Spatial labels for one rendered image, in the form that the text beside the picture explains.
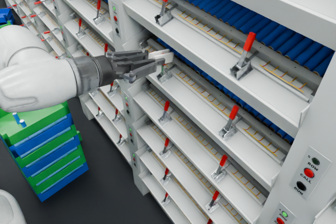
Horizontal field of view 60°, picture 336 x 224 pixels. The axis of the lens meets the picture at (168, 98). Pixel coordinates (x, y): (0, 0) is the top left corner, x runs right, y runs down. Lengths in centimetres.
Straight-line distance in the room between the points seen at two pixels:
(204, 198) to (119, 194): 75
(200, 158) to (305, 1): 59
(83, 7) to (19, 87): 75
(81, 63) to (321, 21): 48
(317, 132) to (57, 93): 50
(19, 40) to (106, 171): 119
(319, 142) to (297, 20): 20
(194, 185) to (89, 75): 59
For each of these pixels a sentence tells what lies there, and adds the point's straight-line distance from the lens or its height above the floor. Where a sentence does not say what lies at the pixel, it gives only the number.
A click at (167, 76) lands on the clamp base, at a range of 87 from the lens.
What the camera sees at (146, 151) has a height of 37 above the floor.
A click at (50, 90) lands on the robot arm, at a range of 65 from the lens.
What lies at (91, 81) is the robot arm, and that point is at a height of 106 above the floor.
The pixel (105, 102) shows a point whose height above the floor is 37.
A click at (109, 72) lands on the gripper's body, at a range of 71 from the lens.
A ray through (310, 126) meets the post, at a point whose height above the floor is 113.
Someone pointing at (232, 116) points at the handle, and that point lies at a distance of 69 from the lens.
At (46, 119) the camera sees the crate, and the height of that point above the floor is 52.
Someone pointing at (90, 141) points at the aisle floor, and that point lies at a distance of 197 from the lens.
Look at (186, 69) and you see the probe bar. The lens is 85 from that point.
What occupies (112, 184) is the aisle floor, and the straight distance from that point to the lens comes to 176.
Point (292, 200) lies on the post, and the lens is 66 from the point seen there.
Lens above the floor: 148
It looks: 43 degrees down
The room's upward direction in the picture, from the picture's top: straight up
